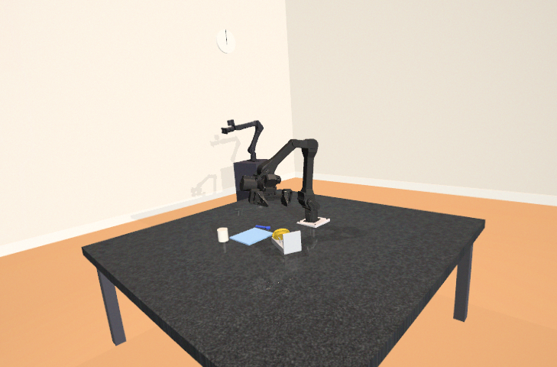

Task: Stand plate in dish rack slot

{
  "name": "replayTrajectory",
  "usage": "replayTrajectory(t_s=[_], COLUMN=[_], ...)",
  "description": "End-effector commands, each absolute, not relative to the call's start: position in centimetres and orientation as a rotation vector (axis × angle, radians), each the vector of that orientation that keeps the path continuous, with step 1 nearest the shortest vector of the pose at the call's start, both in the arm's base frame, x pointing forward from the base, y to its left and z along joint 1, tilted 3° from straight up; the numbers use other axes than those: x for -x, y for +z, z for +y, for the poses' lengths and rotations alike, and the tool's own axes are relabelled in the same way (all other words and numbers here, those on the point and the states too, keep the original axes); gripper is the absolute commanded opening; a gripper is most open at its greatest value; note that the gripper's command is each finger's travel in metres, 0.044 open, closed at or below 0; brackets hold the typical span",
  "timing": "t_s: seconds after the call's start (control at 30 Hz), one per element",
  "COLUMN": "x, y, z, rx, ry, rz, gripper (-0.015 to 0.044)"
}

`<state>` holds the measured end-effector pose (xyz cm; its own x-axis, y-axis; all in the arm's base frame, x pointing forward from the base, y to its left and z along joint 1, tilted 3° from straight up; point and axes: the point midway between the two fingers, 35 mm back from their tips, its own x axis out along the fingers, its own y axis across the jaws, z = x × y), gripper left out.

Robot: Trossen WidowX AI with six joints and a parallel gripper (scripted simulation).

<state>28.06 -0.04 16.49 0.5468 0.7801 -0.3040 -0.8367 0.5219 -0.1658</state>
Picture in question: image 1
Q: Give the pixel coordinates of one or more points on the yellow round plate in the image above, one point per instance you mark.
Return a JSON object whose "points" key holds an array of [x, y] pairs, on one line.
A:
{"points": [[279, 233]]}

